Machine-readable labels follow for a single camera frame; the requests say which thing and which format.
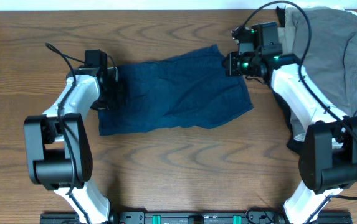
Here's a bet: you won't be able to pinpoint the black white garment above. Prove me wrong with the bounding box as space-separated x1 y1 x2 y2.
272 91 305 155

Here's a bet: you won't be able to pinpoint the black mounting rail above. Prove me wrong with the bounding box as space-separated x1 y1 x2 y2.
39 210 353 224

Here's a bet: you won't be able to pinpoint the navy blue shorts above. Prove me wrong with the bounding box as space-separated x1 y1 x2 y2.
98 45 253 136

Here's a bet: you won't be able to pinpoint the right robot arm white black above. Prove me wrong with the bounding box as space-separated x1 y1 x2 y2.
223 51 357 223

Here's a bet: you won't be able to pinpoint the grey garment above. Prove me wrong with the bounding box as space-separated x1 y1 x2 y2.
286 7 357 116

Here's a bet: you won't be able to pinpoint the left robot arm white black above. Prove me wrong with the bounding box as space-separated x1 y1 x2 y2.
24 67 121 223

